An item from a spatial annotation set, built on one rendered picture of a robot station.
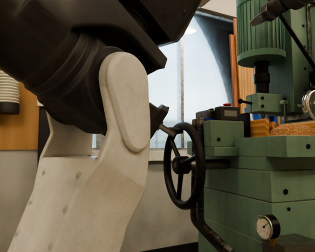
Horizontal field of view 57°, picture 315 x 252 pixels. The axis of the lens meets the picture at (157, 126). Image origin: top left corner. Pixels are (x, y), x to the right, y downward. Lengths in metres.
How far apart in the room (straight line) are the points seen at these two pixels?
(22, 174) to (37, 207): 1.65
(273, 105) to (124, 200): 0.84
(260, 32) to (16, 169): 1.64
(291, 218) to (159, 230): 1.60
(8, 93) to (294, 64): 1.52
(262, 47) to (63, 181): 0.90
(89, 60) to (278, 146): 0.61
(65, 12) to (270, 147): 0.67
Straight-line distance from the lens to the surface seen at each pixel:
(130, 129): 0.40
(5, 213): 2.12
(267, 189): 0.91
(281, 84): 1.24
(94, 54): 0.41
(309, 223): 1.02
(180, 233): 2.54
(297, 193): 0.97
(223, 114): 1.01
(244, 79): 2.78
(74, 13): 0.41
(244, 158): 0.99
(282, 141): 0.86
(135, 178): 0.43
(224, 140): 1.00
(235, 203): 1.05
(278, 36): 1.19
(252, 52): 1.14
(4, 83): 1.93
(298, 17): 1.31
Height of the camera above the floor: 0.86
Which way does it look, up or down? 5 degrees up
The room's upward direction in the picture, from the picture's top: straight up
